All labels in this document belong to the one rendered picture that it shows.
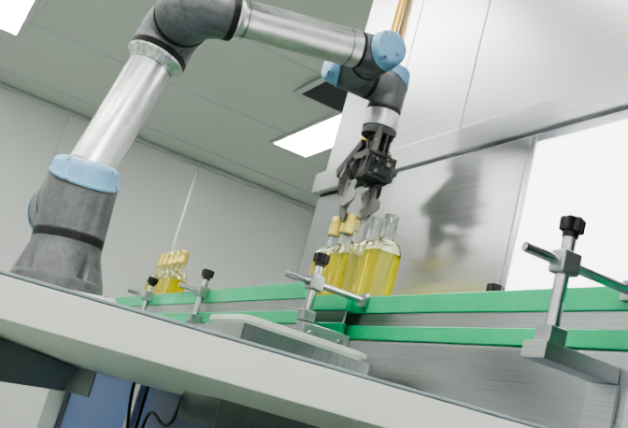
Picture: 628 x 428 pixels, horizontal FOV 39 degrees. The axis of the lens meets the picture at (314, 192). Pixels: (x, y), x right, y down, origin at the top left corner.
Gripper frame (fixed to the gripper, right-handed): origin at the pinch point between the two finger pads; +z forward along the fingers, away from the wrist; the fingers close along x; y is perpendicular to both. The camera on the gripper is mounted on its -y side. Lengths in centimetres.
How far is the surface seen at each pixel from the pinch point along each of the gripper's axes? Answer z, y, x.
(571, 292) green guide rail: 20, 77, -4
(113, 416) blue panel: 53, -84, -14
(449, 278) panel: 10.2, 23.4, 12.3
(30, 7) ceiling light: -157, -381, -62
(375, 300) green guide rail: 19.6, 26.4, -3.9
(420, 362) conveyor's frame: 30, 48, -6
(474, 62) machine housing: -41.9, 8.6, 15.3
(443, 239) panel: 1.8, 17.9, 12.3
